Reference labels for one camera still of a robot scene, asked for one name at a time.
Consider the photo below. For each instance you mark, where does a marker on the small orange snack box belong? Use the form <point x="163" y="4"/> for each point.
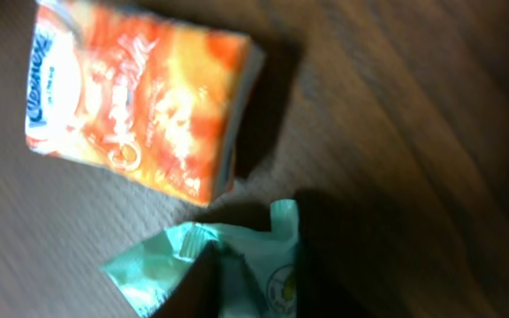
<point x="156" y="100"/>

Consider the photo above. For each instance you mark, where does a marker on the teal white snack packet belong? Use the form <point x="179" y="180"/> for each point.
<point x="257" y="278"/>

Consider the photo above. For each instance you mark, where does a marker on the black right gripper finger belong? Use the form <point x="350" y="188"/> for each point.
<point x="197" y="295"/>

